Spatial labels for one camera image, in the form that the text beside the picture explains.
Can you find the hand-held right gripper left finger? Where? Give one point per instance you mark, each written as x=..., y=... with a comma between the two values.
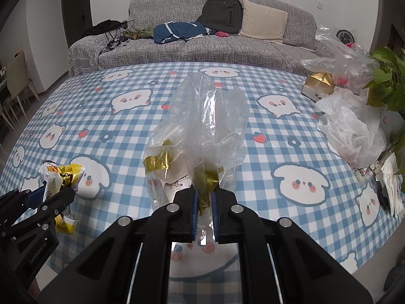
x=195, y=209

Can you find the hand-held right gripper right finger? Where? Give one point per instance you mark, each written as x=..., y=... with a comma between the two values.
x=215, y=209

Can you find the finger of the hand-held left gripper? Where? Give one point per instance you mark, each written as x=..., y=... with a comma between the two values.
x=61, y=199
x=34, y=195

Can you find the yellow snack wrapper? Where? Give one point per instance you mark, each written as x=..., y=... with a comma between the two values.
x=71, y=172

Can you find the clear bag with gold ribbon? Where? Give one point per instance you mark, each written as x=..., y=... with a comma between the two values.
x=208, y=126

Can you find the beige dining chair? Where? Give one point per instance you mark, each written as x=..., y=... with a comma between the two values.
x=4, y=114
x=19, y=72

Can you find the white plastic bag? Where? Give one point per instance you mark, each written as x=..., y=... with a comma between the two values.
x=351, y=126

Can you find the grey sofa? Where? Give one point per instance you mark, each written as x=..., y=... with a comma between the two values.
x=158, y=53

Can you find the gold white box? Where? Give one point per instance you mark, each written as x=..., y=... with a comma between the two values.
x=319, y=82

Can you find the red cloth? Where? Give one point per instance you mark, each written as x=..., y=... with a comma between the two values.
x=223, y=34

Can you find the black cloth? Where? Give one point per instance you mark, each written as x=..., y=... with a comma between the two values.
x=101, y=27

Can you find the blue jacket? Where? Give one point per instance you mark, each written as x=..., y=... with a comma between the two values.
x=174, y=31

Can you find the white paper napkins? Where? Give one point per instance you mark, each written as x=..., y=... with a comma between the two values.
x=394, y=180

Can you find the green camouflage cloth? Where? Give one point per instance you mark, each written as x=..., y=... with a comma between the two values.
x=142, y=34

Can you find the dark door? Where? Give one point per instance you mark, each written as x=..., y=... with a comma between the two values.
x=76, y=12

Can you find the beige pillow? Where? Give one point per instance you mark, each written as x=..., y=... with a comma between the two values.
x=264, y=20

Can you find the black backpack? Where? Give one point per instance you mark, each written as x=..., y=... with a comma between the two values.
x=221, y=14

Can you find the large clear plastic bag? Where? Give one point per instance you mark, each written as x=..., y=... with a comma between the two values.
x=348, y=60

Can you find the green potted plant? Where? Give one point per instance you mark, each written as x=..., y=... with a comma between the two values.
x=386, y=79

